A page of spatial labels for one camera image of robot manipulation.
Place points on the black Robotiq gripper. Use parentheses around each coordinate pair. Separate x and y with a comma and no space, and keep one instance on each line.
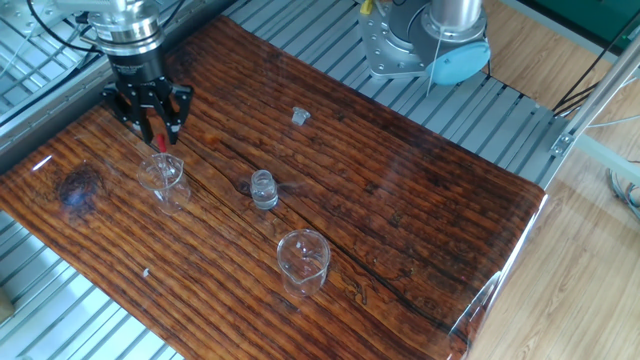
(137,70)

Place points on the small clear glass bottle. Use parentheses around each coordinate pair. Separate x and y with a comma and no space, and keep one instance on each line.
(264,195)

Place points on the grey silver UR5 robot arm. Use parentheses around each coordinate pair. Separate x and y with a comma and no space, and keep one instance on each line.
(450,50)

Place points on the clear glass beaker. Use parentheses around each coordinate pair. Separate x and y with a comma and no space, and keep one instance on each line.
(302,272)
(165,192)

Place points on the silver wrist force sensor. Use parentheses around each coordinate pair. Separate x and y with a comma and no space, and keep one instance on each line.
(125,30)

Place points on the clear glass bottle stopper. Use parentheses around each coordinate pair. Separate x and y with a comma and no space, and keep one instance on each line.
(300,116)

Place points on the silver perforated mounting plate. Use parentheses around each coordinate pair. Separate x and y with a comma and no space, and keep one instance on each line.
(20,15)

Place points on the brown cardboard box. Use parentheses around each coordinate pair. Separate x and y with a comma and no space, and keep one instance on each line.
(5,305)

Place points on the wood grain table mat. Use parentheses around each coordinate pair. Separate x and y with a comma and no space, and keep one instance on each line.
(400,225)

